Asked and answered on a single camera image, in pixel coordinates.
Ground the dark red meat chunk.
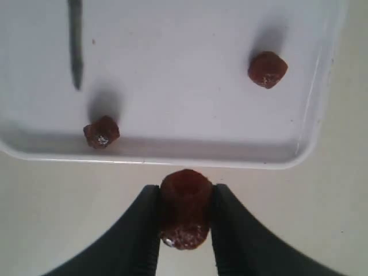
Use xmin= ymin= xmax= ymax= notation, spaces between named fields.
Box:
xmin=83 ymin=116 xmax=120 ymax=150
xmin=159 ymin=169 xmax=212 ymax=250
xmin=248 ymin=51 xmax=288 ymax=89

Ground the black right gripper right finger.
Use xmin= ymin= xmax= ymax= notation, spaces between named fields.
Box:
xmin=210 ymin=184 xmax=328 ymax=275

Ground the white rectangular plastic tray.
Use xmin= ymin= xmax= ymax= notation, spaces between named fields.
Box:
xmin=1 ymin=1 xmax=348 ymax=169

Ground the thin metal skewer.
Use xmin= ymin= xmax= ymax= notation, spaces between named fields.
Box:
xmin=67 ymin=0 xmax=84 ymax=90

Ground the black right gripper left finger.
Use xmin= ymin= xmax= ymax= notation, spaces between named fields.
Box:
xmin=47 ymin=185 xmax=160 ymax=275

